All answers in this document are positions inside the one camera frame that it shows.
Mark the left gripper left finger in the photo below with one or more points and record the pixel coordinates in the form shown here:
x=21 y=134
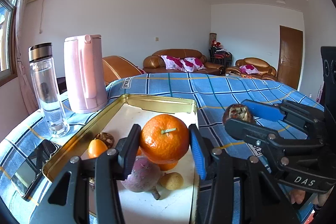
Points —
x=112 y=166

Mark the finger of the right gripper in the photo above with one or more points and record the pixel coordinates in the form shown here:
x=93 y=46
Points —
x=251 y=133
x=265 y=108

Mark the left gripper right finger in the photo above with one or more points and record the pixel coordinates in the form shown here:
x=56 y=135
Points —
x=229 y=181

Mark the brown dried fruit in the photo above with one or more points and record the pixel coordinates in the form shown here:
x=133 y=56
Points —
x=238 y=111

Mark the dark glossy passion fruit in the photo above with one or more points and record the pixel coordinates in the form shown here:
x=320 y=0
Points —
x=106 y=138

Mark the orange tangerine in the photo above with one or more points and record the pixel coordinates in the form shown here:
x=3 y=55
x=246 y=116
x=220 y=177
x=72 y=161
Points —
x=96 y=148
x=164 y=139
x=163 y=167

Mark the purple round radish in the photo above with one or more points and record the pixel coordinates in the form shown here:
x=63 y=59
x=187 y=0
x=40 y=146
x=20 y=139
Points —
x=144 y=177

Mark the small yellow fruit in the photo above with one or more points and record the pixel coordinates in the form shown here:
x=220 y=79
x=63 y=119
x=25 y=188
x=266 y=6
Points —
x=171 y=181

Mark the right hand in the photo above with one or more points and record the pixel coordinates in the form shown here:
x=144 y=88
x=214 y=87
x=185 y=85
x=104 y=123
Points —
x=297 y=196

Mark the blue plaid tablecloth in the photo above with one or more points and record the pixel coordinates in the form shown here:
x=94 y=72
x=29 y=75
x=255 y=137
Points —
x=213 y=94

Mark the gold metal tin tray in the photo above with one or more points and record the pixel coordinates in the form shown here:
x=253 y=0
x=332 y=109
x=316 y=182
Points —
x=174 y=206

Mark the floral pillow on armchair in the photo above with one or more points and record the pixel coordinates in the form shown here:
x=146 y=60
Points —
x=249 y=69

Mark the brown leather armchair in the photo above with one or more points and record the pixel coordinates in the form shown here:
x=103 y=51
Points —
x=267 y=72

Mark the stacked chairs with red items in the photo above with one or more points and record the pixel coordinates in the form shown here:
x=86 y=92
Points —
x=218 y=55

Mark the floral pillow right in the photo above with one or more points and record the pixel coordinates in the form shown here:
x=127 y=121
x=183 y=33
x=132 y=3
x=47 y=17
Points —
x=192 y=64

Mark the brown wooden door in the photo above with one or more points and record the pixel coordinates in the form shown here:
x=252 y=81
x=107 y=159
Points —
x=290 y=56

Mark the floral pillow left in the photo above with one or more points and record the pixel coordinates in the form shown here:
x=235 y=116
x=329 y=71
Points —
x=172 y=63

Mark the pink electric kettle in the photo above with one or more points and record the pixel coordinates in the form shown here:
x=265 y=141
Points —
x=84 y=73

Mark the black smartphone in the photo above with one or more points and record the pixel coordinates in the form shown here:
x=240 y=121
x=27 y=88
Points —
x=29 y=173

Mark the near brown leather chair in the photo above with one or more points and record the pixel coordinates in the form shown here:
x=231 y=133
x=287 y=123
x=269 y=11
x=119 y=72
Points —
x=117 y=67

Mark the brown leather three-seat sofa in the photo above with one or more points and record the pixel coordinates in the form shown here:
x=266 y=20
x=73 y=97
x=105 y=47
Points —
x=154 y=63

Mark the clear glass water bottle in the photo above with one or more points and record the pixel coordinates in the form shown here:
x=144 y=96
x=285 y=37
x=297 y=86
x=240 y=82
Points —
x=46 y=89

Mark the curtain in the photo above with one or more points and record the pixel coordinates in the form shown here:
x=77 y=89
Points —
x=22 y=44

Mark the window with frame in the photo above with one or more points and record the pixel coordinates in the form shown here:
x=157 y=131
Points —
x=8 y=58

